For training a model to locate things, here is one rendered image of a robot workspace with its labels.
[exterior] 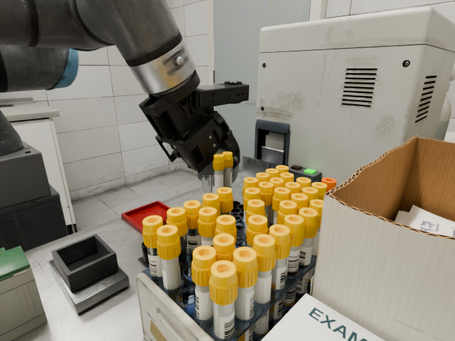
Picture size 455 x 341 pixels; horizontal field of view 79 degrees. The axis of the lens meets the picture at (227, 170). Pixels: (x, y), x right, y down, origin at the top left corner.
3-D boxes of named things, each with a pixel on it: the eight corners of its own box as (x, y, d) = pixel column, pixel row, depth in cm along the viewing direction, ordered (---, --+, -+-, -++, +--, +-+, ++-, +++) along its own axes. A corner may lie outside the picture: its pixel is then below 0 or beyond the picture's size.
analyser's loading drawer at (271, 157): (295, 153, 71) (297, 134, 69) (319, 160, 66) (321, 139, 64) (242, 174, 57) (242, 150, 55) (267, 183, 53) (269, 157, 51)
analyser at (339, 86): (314, 151, 80) (327, 38, 70) (425, 174, 62) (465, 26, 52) (244, 178, 60) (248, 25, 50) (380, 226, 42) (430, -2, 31)
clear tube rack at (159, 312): (276, 241, 38) (279, 194, 36) (347, 277, 32) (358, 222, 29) (142, 335, 25) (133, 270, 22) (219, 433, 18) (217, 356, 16)
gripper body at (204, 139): (172, 164, 45) (129, 101, 37) (206, 131, 48) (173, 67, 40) (202, 176, 39) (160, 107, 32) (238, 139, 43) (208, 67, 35)
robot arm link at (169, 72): (160, 38, 38) (198, 33, 32) (175, 68, 41) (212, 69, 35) (117, 66, 35) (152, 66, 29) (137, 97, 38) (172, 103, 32)
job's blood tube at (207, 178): (209, 241, 37) (207, 173, 34) (216, 245, 36) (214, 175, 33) (202, 246, 36) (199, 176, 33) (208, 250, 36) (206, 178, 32)
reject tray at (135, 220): (158, 203, 49) (158, 199, 48) (181, 218, 44) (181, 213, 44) (121, 218, 44) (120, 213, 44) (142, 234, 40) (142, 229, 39)
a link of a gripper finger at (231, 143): (220, 164, 47) (199, 124, 42) (226, 157, 48) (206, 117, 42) (240, 171, 44) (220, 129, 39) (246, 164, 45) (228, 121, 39)
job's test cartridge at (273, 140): (275, 155, 62) (276, 128, 60) (293, 160, 59) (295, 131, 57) (264, 160, 60) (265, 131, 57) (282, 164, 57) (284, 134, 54)
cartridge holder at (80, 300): (97, 250, 36) (92, 226, 35) (130, 286, 30) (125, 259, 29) (51, 270, 33) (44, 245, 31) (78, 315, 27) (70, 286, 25)
